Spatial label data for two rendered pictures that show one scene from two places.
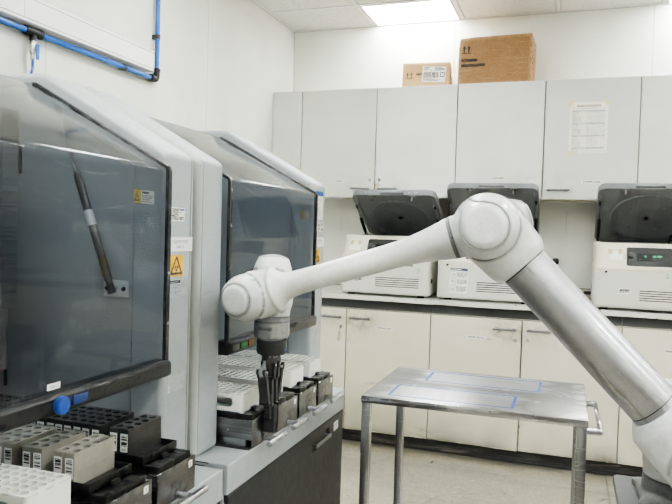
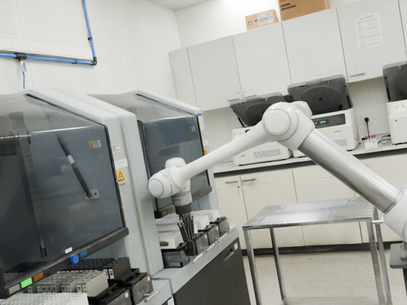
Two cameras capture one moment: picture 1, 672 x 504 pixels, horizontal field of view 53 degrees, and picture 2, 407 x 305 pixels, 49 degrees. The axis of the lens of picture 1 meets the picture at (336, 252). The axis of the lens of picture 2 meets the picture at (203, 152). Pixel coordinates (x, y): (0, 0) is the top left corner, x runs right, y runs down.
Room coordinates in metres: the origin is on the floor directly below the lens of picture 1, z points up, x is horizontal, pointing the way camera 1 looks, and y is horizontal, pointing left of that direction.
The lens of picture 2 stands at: (-0.30, -0.15, 1.32)
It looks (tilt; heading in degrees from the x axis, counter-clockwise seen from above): 3 degrees down; 5
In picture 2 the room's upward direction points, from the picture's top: 10 degrees counter-clockwise
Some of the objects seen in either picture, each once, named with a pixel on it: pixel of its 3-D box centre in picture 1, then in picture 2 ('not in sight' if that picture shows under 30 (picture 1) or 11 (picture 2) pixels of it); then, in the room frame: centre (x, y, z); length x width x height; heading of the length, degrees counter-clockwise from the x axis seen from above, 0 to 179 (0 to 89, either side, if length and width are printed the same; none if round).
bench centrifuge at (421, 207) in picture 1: (398, 242); (264, 127); (4.25, -0.39, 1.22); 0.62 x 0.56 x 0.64; 159
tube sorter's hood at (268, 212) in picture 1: (204, 227); (135, 148); (2.02, 0.40, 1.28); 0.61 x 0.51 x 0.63; 161
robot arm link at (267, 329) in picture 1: (271, 327); (181, 198); (1.69, 0.16, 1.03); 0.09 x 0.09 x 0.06
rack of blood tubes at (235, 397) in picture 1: (200, 395); (151, 242); (1.75, 0.35, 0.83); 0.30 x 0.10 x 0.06; 71
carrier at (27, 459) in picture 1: (49, 453); (74, 285); (1.23, 0.52, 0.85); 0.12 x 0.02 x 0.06; 160
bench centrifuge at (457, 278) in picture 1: (492, 241); (322, 115); (4.06, -0.95, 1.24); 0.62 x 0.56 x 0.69; 161
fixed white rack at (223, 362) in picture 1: (253, 373); (180, 225); (2.04, 0.24, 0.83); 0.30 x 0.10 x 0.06; 71
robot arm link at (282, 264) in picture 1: (270, 285); (175, 175); (1.68, 0.16, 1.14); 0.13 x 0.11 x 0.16; 165
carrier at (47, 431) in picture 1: (31, 450); (65, 285); (1.24, 0.56, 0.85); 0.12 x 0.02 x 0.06; 161
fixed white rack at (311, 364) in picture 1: (273, 364); (192, 218); (2.19, 0.19, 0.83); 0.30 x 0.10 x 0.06; 71
